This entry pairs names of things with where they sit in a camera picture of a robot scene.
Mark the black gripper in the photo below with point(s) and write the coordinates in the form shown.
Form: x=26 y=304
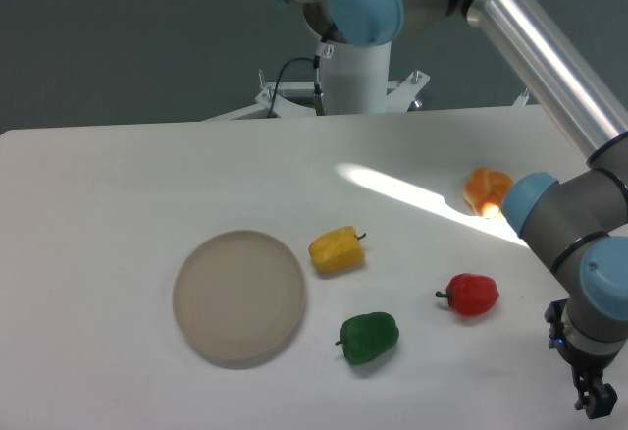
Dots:
x=589 y=358

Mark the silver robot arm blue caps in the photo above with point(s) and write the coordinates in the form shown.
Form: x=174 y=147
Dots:
x=569 y=226

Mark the red bell pepper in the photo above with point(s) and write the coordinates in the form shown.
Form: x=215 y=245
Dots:
x=470 y=295

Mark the orange bell pepper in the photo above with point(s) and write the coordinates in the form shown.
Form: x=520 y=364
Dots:
x=485 y=191

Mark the green bell pepper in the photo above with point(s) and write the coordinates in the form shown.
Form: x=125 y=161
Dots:
x=365 y=337

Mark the yellow bell pepper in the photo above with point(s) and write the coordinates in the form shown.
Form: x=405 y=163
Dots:
x=337 y=250

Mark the beige round plate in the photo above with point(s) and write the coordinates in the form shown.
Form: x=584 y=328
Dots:
x=239 y=298

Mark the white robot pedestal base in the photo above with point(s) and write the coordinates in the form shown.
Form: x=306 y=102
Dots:
x=339 y=79

